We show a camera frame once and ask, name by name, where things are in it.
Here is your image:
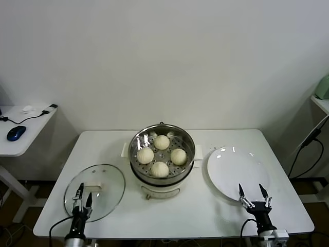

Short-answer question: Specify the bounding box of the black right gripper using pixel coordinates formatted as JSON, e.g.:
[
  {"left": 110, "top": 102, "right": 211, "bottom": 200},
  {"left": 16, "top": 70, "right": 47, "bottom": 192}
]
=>
[{"left": 238, "top": 183, "right": 278, "bottom": 231}]

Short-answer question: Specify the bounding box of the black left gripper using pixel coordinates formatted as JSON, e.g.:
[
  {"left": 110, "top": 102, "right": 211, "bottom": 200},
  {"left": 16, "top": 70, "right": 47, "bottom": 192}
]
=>
[{"left": 70, "top": 182, "right": 93, "bottom": 232}]

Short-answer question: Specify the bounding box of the glass lid with white handle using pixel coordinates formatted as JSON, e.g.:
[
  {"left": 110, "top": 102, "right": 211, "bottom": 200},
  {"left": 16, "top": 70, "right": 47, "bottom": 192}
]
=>
[{"left": 63, "top": 164, "right": 126, "bottom": 223}]

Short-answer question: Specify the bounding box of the white steamed baozi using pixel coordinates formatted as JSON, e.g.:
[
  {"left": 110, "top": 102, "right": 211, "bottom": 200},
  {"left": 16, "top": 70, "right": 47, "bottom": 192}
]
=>
[
  {"left": 136, "top": 148, "right": 155, "bottom": 165},
  {"left": 154, "top": 134, "right": 170, "bottom": 150},
  {"left": 150, "top": 161, "right": 170, "bottom": 178},
  {"left": 170, "top": 148, "right": 188, "bottom": 166}
]

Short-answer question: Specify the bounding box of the stainless steel steamer basket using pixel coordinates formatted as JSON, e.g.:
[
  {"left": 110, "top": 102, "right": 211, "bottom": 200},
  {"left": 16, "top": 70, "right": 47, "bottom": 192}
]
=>
[{"left": 120, "top": 124, "right": 204, "bottom": 181}]

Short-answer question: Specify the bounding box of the white round plate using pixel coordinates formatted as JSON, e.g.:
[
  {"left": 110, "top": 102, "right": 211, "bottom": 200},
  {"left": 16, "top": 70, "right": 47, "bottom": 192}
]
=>
[{"left": 206, "top": 146, "right": 271, "bottom": 203}]

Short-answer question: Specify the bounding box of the white electric cooker base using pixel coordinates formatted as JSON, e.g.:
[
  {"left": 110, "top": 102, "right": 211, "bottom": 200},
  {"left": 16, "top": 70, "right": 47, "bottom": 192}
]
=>
[{"left": 120, "top": 144, "right": 204, "bottom": 200}]

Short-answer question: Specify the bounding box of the white side desk beige panel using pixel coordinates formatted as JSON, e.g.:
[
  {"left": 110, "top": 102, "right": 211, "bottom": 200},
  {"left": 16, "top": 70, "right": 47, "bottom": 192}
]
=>
[{"left": 0, "top": 104, "right": 78, "bottom": 223}]

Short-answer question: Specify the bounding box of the blue computer mouse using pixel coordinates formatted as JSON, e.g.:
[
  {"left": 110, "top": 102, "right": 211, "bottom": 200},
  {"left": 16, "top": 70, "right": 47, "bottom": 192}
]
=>
[{"left": 6, "top": 126, "right": 26, "bottom": 142}]

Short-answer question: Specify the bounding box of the white side shelf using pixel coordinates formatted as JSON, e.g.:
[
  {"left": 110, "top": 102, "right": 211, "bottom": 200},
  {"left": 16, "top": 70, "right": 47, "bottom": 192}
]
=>
[{"left": 309, "top": 94, "right": 329, "bottom": 115}]

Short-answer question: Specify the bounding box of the pale green appliance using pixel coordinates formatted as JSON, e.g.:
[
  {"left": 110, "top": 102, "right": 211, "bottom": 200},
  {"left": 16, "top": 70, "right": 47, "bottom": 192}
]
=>
[{"left": 315, "top": 73, "right": 329, "bottom": 100}]

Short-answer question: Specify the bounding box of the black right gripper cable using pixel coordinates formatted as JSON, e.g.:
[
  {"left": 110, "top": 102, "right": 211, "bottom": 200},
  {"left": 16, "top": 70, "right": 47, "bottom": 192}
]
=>
[{"left": 240, "top": 218, "right": 259, "bottom": 247}]

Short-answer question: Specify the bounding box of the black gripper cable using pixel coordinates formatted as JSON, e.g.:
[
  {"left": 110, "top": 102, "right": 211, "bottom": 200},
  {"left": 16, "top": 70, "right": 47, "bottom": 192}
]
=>
[
  {"left": 240, "top": 218, "right": 259, "bottom": 247},
  {"left": 48, "top": 215, "right": 75, "bottom": 247}
]

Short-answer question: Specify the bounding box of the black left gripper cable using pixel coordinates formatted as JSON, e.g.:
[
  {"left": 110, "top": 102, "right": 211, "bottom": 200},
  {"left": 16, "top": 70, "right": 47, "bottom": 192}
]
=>
[{"left": 48, "top": 215, "right": 75, "bottom": 247}]

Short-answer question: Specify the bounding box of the black cable with adapter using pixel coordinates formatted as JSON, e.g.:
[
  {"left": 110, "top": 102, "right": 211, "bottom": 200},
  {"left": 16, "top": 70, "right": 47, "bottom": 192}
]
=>
[{"left": 0, "top": 103, "right": 58, "bottom": 125}]

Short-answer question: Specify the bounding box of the thin white cable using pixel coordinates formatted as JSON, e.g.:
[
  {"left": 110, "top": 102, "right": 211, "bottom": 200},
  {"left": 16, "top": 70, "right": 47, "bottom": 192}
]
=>
[{"left": 291, "top": 117, "right": 326, "bottom": 156}]

